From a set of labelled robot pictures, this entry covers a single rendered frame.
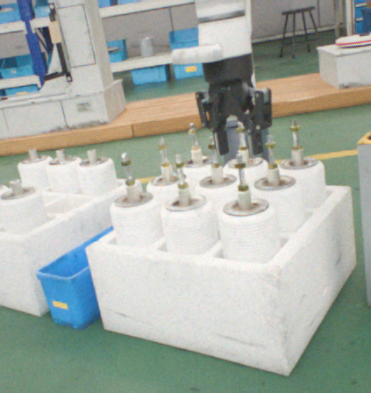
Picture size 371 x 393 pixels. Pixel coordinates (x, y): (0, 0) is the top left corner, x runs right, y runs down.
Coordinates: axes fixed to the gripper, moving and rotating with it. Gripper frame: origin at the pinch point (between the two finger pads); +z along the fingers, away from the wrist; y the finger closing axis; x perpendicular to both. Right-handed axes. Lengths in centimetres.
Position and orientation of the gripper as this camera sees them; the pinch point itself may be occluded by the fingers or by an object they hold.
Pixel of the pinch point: (238, 147)
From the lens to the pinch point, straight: 82.3
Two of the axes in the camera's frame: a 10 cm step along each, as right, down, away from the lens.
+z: 1.6, 9.4, 3.1
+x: -7.3, 3.2, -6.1
